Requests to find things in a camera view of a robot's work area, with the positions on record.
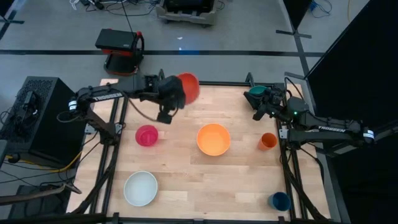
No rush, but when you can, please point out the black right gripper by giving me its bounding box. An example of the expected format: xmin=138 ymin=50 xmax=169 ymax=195
xmin=243 ymin=86 xmax=287 ymax=121

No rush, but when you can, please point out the teal plastic bowl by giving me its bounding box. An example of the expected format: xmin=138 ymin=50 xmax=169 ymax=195
xmin=248 ymin=85 xmax=269 ymax=96

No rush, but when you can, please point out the red plastic bowl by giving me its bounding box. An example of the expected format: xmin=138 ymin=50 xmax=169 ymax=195
xmin=177 ymin=72 xmax=200 ymax=105

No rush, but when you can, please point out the orange plastic cup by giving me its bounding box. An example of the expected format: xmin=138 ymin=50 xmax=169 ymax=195
xmin=257 ymin=132 xmax=278 ymax=152

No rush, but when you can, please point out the pink translucent bowl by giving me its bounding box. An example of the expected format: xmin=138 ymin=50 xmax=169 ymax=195
xmin=134 ymin=124 xmax=159 ymax=147

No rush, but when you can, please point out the white plastic bowl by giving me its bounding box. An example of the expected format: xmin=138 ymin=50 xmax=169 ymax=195
xmin=123 ymin=170 xmax=159 ymax=207

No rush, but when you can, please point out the blue plastic cup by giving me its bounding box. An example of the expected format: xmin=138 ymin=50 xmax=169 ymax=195
xmin=267 ymin=191 xmax=292 ymax=212

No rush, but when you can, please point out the orange plastic bowl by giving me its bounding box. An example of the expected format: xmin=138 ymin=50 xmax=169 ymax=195
xmin=196 ymin=123 xmax=232 ymax=157

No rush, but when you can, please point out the red and black cart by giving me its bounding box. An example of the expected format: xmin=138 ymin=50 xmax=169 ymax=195
xmin=95 ymin=27 xmax=146 ymax=77

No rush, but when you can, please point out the grey equipment dolly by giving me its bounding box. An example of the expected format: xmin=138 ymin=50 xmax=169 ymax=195
xmin=155 ymin=0 xmax=219 ymax=27

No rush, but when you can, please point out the black partition with foot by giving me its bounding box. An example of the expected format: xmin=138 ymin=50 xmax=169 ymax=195
xmin=275 ymin=0 xmax=313 ymax=40

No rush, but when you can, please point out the large black partition panel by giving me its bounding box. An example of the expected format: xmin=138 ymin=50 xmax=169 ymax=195
xmin=304 ymin=0 xmax=398 ymax=147

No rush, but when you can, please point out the black power strip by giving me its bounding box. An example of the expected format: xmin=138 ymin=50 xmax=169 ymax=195
xmin=80 ymin=0 xmax=105 ymax=10

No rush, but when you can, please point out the black computer tower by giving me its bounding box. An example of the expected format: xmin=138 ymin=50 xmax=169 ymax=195
xmin=0 ymin=76 xmax=92 ymax=166

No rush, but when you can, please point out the grey metal beam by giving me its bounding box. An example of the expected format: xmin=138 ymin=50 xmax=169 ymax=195
xmin=317 ymin=121 xmax=398 ymax=157

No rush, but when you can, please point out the black device on tower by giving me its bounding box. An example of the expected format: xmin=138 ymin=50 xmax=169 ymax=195
xmin=14 ymin=90 xmax=40 ymax=127

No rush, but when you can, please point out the black floor box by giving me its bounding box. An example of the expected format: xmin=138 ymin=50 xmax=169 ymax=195
xmin=7 ymin=185 xmax=72 ymax=220

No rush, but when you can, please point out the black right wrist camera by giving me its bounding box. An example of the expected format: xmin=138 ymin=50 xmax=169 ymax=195
xmin=267 ymin=87 xmax=283 ymax=105

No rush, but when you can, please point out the black metal table frame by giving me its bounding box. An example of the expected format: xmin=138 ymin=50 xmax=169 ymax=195
xmin=70 ymin=68 xmax=332 ymax=224

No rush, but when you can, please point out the black hanging cable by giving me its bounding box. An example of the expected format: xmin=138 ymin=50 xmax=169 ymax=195
xmin=119 ymin=0 xmax=138 ymax=37

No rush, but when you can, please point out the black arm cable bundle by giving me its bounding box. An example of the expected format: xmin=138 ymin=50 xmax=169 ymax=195
xmin=72 ymin=144 xmax=121 ymax=215
xmin=279 ymin=146 xmax=326 ymax=222

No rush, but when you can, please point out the blue cable bundle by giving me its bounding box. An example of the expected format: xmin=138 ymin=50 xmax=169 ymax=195
xmin=309 ymin=0 xmax=333 ymax=19

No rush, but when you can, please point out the yellow floor cable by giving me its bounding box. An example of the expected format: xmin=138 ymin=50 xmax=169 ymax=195
xmin=5 ymin=151 xmax=83 ymax=174

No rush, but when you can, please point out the brown curved strap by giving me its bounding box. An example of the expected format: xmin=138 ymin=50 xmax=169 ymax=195
xmin=0 ymin=182 xmax=83 ymax=206

